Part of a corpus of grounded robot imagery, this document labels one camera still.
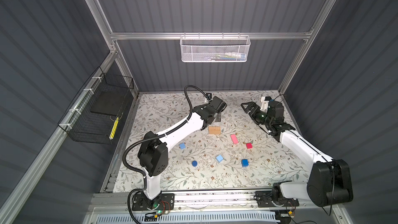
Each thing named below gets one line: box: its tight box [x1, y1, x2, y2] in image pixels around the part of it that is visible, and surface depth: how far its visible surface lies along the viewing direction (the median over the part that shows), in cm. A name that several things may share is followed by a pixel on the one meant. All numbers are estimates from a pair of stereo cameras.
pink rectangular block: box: [230, 133, 239, 145], surface depth 98 cm
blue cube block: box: [241, 158, 249, 167], surface depth 86 cm
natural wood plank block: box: [208, 126, 221, 131], surface depth 101 cm
